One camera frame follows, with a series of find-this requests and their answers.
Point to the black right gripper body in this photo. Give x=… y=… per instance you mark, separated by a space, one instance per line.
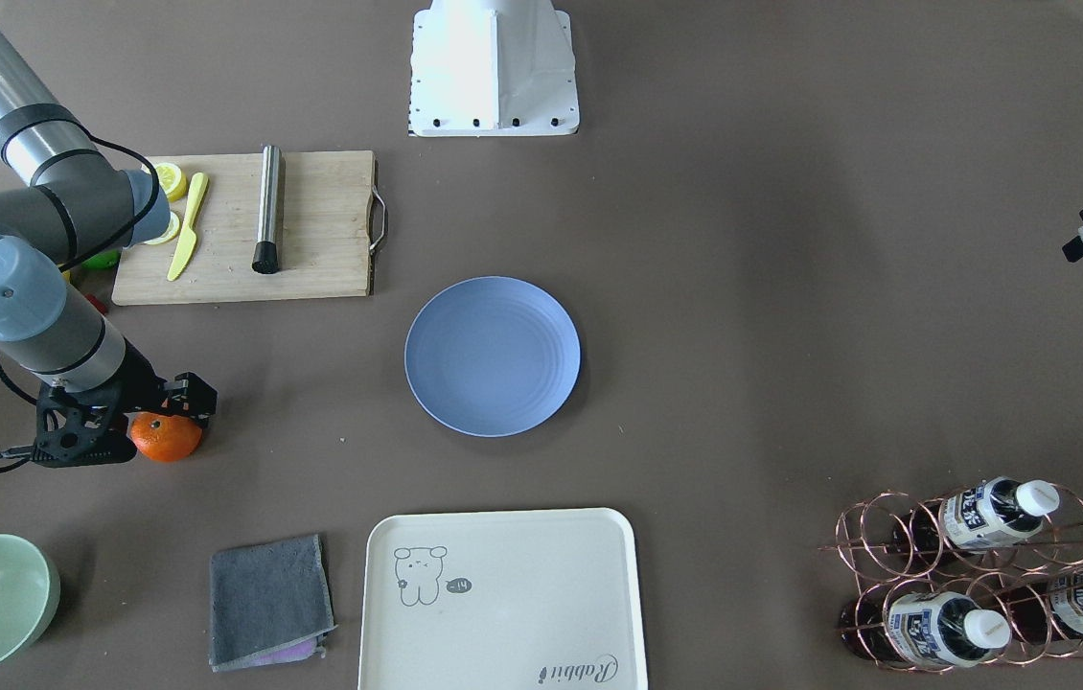
x=141 y=381

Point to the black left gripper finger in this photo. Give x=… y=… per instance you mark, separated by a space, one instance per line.
x=1073 y=249

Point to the orange mandarin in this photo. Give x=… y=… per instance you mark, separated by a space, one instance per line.
x=164 y=438

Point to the blue plate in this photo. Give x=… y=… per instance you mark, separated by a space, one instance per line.
x=492 y=357

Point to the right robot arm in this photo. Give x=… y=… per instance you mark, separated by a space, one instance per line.
x=75 y=204

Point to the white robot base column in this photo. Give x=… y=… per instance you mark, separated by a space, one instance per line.
x=492 y=69

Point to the red strawberry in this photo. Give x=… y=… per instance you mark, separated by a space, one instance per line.
x=99 y=305

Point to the green lime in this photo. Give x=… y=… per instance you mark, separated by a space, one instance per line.
x=101 y=261

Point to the yellow plastic knife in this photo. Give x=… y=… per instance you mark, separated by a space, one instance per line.
x=187 y=236

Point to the lemon slice lower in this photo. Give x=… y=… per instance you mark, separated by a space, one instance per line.
x=170 y=233

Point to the lemon slice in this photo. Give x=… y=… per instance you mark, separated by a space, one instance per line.
x=172 y=180
x=170 y=233

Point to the steel muddler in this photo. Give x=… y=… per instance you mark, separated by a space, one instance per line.
x=266 y=258

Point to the grey folded cloth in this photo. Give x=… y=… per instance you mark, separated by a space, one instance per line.
x=270 y=604

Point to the lemon slice upper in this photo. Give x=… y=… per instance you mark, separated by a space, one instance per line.
x=172 y=180

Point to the dark sauce bottle middle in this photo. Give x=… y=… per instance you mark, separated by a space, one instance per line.
x=1001 y=512

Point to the wooden cutting board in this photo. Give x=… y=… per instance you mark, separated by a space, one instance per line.
x=324 y=245

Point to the dark sauce bottle front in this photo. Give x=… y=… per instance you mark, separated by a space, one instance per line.
x=924 y=631

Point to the cream rabbit tray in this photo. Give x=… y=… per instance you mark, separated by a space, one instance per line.
x=538 y=599

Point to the copper wire bottle rack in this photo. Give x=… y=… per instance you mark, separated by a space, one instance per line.
x=874 y=538

